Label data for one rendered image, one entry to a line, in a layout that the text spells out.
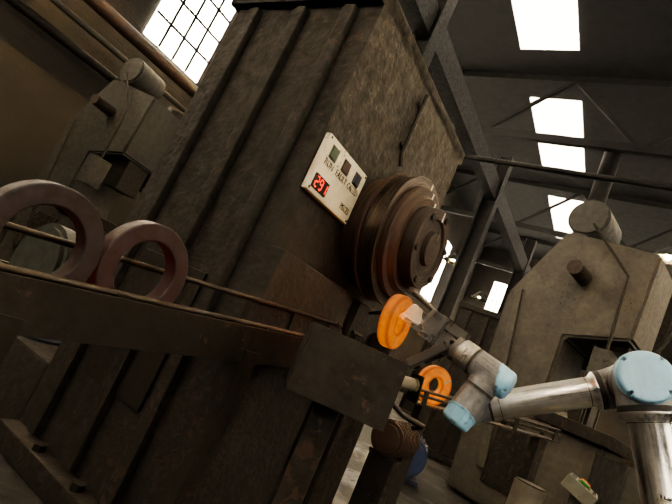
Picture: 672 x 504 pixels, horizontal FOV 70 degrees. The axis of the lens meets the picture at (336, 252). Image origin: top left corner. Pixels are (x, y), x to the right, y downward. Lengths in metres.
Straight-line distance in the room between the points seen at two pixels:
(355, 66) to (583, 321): 3.15
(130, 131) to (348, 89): 4.28
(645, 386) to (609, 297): 3.02
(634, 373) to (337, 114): 1.00
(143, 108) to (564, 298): 4.49
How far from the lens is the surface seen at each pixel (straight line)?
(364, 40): 1.58
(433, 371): 2.01
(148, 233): 0.91
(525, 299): 4.42
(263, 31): 1.88
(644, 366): 1.26
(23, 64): 7.34
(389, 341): 1.35
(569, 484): 2.04
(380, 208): 1.52
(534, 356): 4.25
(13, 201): 0.81
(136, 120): 5.64
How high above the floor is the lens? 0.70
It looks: 10 degrees up
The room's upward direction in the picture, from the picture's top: 24 degrees clockwise
